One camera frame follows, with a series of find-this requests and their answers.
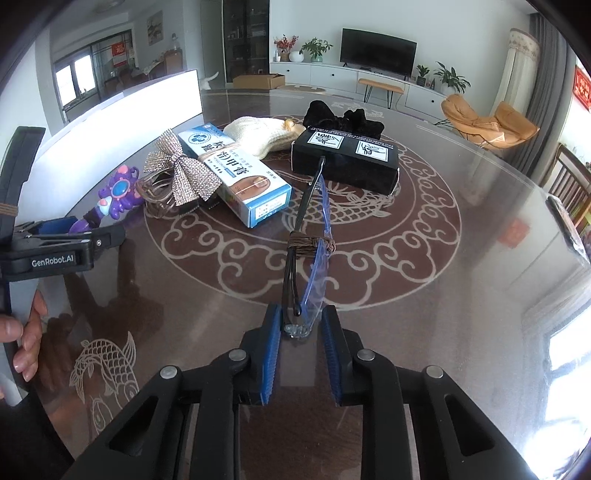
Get wooden bench with metal legs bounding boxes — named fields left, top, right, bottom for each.
left=358, top=78, right=406, bottom=108

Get purple toy wand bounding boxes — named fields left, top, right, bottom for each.
left=69, top=165, right=140, bottom=234

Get green potted plant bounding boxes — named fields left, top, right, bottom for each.
left=300, top=38, right=333, bottom=63

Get covered floor air conditioner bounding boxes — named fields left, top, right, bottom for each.
left=501, top=28, right=541, bottom=118

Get dark glass display cabinet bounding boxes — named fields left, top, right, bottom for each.
left=222, top=0, right=271, bottom=86

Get black television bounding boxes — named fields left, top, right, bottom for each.
left=340, top=28, right=417, bottom=77

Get black printed box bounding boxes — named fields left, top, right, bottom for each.
left=290, top=126, right=400, bottom=195

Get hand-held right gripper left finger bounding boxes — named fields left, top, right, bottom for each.
left=60, top=303, right=283, bottom=480

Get silver rhinestone bow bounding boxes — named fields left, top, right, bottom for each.
left=143, top=129, right=223, bottom=206

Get orange lounge chair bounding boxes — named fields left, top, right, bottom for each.
left=441, top=93, right=540, bottom=149

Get black plastic packet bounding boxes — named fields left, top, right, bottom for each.
left=545, top=194, right=589, bottom=266

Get person's left hand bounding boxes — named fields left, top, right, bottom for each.
left=0, top=291, right=49, bottom=400

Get white foam board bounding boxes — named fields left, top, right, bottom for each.
left=9, top=69, right=204, bottom=222

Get blue and white carton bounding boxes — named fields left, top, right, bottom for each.
left=178, top=122, right=293, bottom=228

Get wooden side cabinet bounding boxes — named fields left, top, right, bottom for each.
left=164, top=46, right=185, bottom=75

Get framed wall painting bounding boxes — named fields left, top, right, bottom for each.
left=146, top=10, right=164, bottom=45

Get red wall hanging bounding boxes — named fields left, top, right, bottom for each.
left=574, top=65, right=591, bottom=109

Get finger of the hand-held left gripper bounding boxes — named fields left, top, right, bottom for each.
left=14, top=217, right=79, bottom=236
left=23, top=224, right=126, bottom=254

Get wooden chair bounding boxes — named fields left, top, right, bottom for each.
left=547, top=143, right=591, bottom=222

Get grey curtain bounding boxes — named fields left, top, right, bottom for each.
left=503, top=28, right=580, bottom=185

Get cardboard box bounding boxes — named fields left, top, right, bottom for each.
left=232, top=72, right=286, bottom=90

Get brown hair tie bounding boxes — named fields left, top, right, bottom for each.
left=286, top=232, right=335, bottom=256

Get white television cabinet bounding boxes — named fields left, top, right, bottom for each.
left=270, top=61, right=455, bottom=109

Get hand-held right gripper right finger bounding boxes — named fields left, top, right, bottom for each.
left=321, top=305, right=532, bottom=480

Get black velvet scrunchie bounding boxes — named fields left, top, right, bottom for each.
left=302, top=99, right=385, bottom=139

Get clear blue glasses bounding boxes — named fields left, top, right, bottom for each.
left=281, top=157, right=336, bottom=343

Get cream knitted hat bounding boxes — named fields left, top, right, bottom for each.
left=224, top=117, right=306, bottom=160

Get black bar with brown band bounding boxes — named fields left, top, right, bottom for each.
left=0, top=126, right=47, bottom=252

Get red flower arrangement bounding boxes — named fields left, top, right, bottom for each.
left=272, top=34, right=298, bottom=62

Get large leafy potted plant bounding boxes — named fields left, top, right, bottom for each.
left=433, top=61, right=472, bottom=95

